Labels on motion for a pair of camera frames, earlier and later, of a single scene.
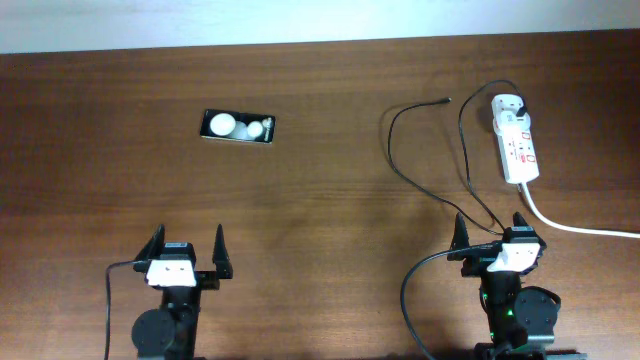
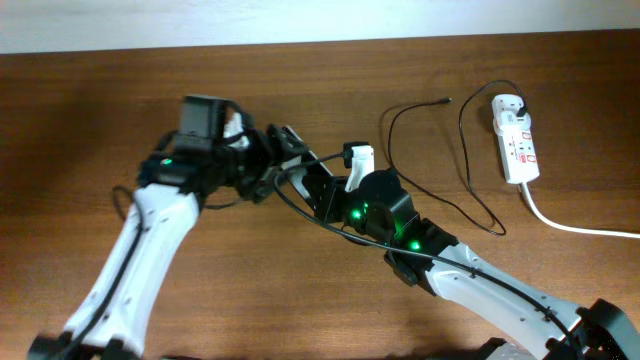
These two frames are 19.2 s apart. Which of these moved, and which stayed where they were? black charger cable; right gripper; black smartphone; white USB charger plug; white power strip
Moved: black smartphone; right gripper
Stayed: white USB charger plug; black charger cable; white power strip
